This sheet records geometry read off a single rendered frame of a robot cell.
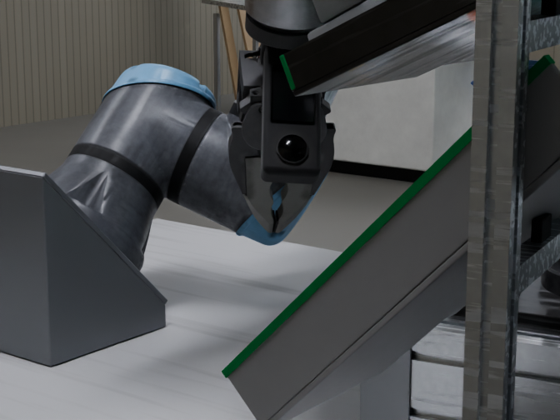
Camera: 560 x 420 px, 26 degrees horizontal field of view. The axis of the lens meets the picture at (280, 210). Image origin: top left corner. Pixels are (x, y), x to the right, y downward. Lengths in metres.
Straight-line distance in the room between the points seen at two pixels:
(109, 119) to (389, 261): 0.75
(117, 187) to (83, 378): 0.22
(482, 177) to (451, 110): 6.15
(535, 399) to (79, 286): 0.48
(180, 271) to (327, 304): 0.91
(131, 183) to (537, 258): 0.74
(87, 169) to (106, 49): 8.36
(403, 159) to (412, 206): 6.06
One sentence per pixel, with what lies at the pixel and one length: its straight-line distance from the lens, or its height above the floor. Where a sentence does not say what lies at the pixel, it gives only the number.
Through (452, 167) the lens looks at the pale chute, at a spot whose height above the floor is 1.16.
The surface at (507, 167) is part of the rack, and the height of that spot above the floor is 1.17.
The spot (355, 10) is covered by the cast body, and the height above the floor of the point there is 1.23.
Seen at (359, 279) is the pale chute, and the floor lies 1.09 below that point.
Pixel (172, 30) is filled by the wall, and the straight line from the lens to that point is 10.21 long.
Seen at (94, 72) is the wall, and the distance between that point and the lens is 9.60.
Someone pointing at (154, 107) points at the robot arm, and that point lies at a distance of 1.35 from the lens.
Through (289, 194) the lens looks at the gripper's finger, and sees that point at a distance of 1.07.
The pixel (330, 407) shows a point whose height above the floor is 0.86.
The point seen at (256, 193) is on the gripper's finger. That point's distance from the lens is 1.06.
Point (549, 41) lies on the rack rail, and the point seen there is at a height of 1.22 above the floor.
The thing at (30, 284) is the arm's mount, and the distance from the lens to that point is 1.23.
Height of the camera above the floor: 1.27
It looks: 12 degrees down
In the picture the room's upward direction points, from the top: straight up
